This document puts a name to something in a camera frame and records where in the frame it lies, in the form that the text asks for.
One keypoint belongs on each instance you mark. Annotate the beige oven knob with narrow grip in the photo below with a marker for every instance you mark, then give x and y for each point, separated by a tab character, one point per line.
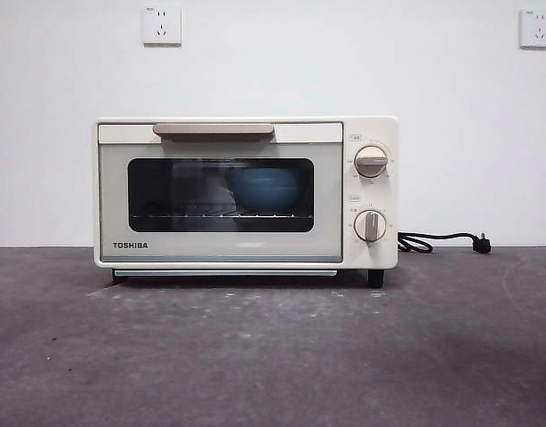
370	224

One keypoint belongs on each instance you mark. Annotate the blue bowl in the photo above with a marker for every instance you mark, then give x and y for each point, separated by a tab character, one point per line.
266	191

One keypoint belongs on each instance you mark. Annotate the white wall socket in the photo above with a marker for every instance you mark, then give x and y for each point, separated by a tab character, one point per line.
539	29
162	24

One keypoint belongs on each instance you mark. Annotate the white Toshiba toaster oven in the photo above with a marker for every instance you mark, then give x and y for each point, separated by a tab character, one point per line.
371	129

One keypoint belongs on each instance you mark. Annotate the beige oven knob with wide grip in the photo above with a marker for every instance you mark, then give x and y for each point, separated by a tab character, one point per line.
371	161

